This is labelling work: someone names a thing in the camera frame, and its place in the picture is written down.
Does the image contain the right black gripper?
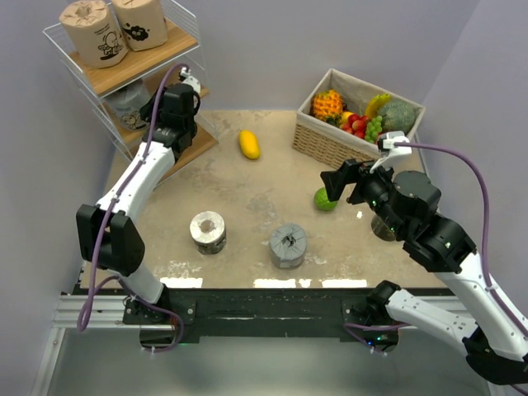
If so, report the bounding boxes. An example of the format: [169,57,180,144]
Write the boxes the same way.
[320,153,408,236]

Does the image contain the green bumpy citrus fruit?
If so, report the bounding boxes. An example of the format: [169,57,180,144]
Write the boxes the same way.
[313,187,338,211]

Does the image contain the grey paper towel roll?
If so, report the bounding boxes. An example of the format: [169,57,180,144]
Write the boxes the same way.
[106,79,151,131]

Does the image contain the dark grey towel roll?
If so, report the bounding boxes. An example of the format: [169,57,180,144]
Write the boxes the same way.
[269,223,308,270]

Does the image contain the brown roll with black print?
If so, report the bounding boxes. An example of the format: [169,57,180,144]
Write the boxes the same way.
[111,0,168,52]

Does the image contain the brown paper towel roll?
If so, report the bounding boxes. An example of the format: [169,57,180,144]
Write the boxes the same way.
[59,1,129,68]

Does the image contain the white and grey towel roll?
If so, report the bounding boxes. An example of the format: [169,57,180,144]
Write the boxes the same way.
[189,211,227,255]

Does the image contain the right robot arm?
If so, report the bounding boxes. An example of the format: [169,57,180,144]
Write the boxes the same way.
[321,159,527,385]

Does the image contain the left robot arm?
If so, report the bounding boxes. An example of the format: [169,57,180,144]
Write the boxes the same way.
[76,82,200,323]

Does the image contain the red apples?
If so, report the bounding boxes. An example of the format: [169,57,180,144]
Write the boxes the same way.
[339,113,370,139]

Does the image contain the woven fruit basket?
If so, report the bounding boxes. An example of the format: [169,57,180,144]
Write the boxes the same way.
[292,68,426,168]

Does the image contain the green grapes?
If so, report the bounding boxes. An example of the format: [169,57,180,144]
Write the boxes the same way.
[365,115,383,144]

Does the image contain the white paper towel roll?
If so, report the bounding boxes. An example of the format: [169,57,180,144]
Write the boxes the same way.
[370,215,395,242]

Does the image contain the yellow banana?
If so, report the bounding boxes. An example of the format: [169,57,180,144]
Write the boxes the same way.
[364,93,391,119]

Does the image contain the pineapple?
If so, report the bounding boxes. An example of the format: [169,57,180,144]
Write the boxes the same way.
[311,89,343,122]

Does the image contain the green melon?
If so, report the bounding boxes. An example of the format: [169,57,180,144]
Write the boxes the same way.
[377,100,416,134]

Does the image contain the yellow mango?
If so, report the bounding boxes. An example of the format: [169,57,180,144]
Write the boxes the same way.
[238,130,261,160]

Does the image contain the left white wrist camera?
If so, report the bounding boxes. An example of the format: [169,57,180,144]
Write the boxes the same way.
[178,67,202,95]

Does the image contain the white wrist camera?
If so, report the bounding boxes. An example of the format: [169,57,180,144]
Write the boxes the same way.
[370,131,413,173]
[178,67,202,95]

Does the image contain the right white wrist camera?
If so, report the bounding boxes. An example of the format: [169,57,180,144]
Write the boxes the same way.
[370,131,413,173]

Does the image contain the white wire wooden shelf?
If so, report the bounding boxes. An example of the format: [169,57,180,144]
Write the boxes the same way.
[43,1,209,163]

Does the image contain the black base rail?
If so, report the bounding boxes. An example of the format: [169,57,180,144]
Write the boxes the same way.
[123,288,399,351]

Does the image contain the aluminium frame rail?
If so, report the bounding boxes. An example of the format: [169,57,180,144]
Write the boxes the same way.
[51,263,129,331]

